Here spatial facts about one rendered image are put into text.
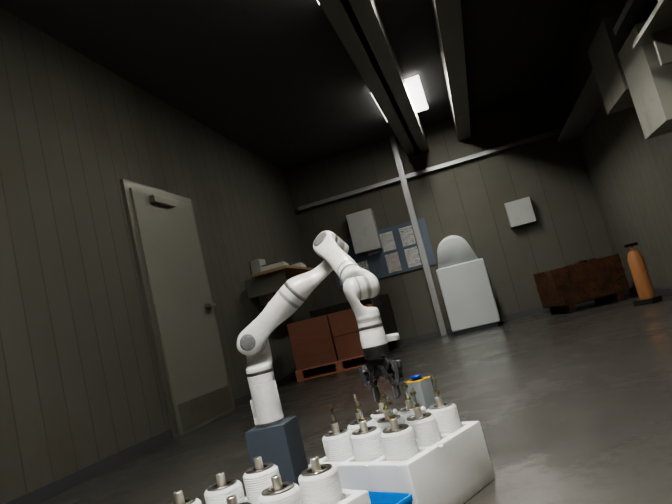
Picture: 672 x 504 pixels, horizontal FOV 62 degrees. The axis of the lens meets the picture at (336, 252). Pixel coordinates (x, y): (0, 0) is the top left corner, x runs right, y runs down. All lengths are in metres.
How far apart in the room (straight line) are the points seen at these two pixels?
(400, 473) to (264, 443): 0.54
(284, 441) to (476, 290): 6.38
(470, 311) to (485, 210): 1.72
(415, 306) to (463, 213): 1.63
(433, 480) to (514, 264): 7.38
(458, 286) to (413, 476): 6.62
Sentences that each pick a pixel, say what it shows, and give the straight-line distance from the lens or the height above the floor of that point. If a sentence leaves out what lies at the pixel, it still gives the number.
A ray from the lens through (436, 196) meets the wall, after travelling 9.01.
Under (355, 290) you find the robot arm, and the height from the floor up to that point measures 0.65.
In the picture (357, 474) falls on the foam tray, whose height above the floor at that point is 0.15.
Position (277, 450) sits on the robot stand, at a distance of 1.94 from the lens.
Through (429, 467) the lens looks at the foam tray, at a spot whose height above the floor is 0.14.
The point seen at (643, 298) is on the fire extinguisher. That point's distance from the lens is 6.67.
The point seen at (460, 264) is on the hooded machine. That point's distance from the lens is 8.11.
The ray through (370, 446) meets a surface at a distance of 1.70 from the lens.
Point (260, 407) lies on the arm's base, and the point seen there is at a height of 0.37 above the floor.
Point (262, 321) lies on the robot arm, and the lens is 1.91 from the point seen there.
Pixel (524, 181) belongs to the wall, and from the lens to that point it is 9.04.
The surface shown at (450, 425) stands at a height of 0.20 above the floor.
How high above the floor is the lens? 0.58
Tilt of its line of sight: 7 degrees up
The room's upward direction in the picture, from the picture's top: 14 degrees counter-clockwise
